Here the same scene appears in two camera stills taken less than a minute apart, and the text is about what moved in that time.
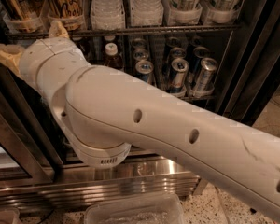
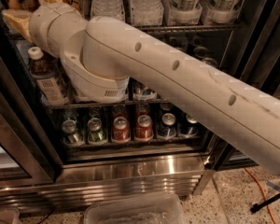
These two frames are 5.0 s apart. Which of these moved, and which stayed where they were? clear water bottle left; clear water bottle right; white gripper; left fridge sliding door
Moved: white gripper
Stayed: clear water bottle left; clear water bottle right; left fridge sliding door
